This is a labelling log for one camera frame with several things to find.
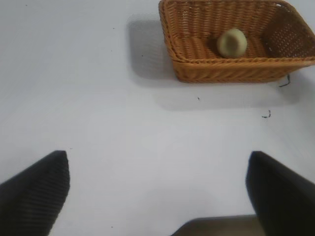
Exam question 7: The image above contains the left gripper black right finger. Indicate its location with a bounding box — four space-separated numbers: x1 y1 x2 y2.
246 150 315 236

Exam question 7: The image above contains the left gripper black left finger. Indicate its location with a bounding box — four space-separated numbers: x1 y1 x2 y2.
0 150 71 236

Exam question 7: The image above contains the brown woven wicker basket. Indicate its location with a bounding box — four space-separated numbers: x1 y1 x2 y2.
158 0 315 84

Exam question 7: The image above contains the long black thread scrap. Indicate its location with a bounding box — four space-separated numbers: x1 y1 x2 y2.
278 73 291 88

